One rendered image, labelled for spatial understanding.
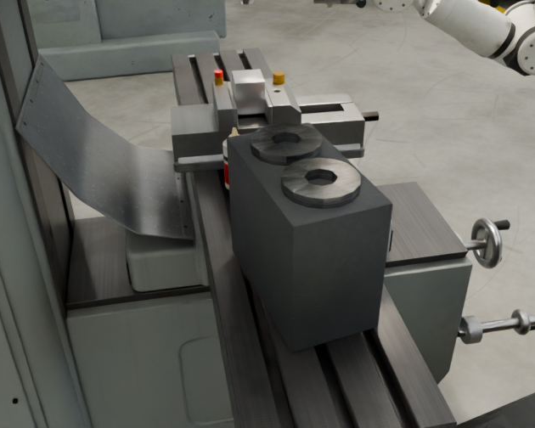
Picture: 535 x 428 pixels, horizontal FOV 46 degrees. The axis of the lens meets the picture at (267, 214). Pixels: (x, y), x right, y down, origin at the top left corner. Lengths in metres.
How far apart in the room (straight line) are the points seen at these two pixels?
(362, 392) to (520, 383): 1.38
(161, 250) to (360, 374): 0.50
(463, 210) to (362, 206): 2.10
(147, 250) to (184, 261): 0.07
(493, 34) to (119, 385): 0.94
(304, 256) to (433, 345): 0.79
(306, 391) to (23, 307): 0.56
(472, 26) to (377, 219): 0.47
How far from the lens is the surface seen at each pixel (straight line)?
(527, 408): 1.22
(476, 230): 1.53
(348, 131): 1.15
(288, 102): 1.11
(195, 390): 1.36
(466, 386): 2.02
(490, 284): 2.40
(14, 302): 1.11
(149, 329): 1.22
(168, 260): 1.13
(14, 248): 1.05
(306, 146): 0.77
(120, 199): 1.12
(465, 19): 1.07
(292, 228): 0.65
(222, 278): 0.87
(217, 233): 0.96
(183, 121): 1.15
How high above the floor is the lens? 1.48
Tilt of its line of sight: 34 degrees down
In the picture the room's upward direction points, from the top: 1 degrees counter-clockwise
